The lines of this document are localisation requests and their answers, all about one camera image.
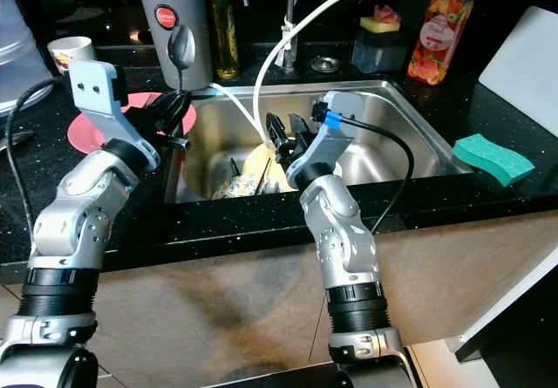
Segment yellow plate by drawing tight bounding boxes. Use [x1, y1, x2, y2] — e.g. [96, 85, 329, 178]
[239, 139, 295, 194]

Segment dark cutlery piece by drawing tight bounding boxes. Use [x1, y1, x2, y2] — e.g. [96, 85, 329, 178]
[256, 154, 271, 195]

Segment thin white tube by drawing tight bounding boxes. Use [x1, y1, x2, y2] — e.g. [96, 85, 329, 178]
[208, 82, 270, 139]

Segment grey canister with red logo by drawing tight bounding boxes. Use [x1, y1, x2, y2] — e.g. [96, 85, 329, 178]
[133, 0, 215, 92]

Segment patterned bowl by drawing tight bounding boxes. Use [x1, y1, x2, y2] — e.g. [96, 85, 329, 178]
[213, 174, 272, 201]

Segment chrome round cap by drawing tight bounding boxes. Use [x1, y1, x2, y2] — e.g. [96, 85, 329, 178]
[309, 54, 342, 74]

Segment glass oil bottle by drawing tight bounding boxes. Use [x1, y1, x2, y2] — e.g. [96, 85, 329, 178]
[207, 0, 242, 82]

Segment pink plate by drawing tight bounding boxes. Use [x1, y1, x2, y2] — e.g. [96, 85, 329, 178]
[67, 91, 198, 156]

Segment dark sponge holder box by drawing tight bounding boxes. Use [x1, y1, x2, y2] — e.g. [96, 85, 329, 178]
[350, 25, 407, 76]

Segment white printed cup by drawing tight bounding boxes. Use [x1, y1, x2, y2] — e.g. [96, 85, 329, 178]
[47, 36, 98, 78]

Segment stainless steel sink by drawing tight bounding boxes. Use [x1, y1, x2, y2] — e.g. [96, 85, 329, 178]
[172, 78, 478, 205]

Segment chrome faucet pipe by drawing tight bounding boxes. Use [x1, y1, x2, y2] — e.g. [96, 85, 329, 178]
[277, 0, 303, 72]

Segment yellow sponge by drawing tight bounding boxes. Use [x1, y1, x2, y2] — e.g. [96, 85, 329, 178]
[358, 15, 403, 35]

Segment pink scrubber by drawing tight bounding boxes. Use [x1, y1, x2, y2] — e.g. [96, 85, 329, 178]
[372, 3, 403, 25]

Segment metal utensil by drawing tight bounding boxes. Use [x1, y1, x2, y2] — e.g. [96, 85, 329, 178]
[2, 129, 37, 152]

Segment white stacked containers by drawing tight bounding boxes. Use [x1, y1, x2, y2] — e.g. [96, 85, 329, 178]
[0, 0, 51, 115]

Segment orange dish soap pump bottle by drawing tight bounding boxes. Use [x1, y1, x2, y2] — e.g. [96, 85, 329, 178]
[406, 0, 477, 87]

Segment green sponge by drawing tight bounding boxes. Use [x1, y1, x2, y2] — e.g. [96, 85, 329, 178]
[453, 133, 538, 189]

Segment white board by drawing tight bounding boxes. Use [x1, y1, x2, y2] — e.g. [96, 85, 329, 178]
[477, 5, 558, 115]

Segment white-edged cabinet door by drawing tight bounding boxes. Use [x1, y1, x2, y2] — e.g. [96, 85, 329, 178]
[452, 262, 558, 364]

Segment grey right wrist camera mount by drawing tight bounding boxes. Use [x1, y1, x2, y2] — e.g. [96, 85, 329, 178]
[300, 91, 368, 168]

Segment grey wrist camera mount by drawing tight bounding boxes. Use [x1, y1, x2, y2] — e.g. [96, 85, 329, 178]
[71, 58, 155, 159]
[300, 91, 368, 168]

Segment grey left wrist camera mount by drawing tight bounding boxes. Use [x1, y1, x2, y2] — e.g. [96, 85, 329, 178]
[71, 58, 155, 159]

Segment black cable with blue plug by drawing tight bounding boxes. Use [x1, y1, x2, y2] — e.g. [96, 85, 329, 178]
[321, 108, 418, 235]

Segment white flexible faucet hose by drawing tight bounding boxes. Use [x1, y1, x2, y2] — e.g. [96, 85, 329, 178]
[250, 0, 360, 138]

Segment plain black cable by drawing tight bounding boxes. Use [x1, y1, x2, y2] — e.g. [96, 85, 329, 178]
[3, 75, 78, 173]

